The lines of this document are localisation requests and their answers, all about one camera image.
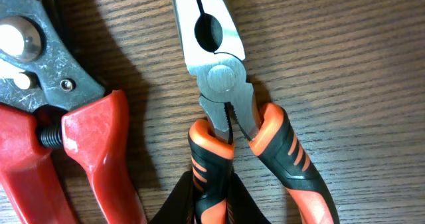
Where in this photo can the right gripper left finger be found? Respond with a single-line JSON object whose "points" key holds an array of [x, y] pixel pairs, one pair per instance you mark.
{"points": [[178, 207]]}

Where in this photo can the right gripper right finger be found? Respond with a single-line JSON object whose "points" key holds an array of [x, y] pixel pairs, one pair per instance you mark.
{"points": [[241, 207]]}

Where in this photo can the orange black needle-nose pliers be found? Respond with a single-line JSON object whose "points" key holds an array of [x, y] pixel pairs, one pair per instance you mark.
{"points": [[214, 55]]}

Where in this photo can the red handled cutting pliers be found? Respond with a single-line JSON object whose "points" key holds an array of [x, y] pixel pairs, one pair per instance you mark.
{"points": [[49, 101]]}

